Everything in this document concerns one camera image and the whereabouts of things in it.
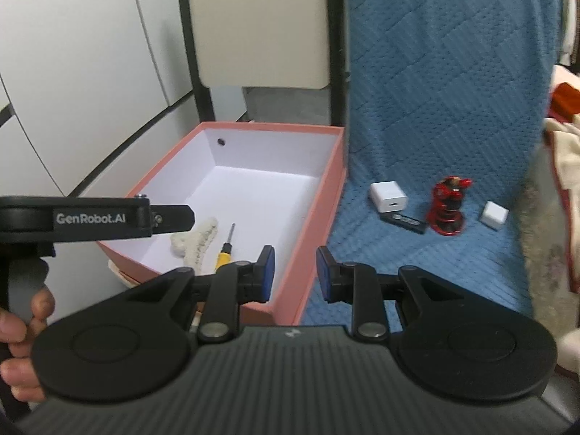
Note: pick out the red toy figurine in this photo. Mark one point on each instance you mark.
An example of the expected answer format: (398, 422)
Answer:
(448, 206)

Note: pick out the small clear plastic piece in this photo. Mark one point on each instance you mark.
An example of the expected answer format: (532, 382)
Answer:
(387, 197)

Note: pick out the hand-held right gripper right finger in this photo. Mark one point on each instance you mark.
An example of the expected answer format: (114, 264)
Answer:
(323, 272)

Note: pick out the pink cardboard box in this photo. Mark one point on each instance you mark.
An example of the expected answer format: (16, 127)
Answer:
(253, 190)

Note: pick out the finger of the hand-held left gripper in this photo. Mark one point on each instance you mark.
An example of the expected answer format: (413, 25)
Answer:
(174, 217)

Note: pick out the white cabinet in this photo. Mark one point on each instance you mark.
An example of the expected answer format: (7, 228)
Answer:
(81, 63)

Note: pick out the person's left hand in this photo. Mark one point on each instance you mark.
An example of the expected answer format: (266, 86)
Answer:
(18, 326)

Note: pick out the blue quilted chair cover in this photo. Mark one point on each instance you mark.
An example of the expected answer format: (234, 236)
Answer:
(435, 77)

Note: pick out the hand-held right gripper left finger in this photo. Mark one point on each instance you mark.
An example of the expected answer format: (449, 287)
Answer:
(268, 268)

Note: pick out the cream red printed blanket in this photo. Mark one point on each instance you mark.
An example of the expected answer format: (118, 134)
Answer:
(559, 181)

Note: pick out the row of hanging clothes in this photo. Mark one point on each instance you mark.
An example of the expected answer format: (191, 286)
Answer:
(570, 13)

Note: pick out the beige black framed chair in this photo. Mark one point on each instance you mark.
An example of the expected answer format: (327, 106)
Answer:
(258, 22)

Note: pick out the small white cube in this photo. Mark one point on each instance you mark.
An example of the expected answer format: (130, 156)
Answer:
(494, 215)

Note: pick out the black flash drive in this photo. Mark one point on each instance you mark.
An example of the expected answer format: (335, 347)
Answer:
(403, 223)

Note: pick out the white plush toy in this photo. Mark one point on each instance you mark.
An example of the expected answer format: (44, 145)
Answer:
(195, 240)

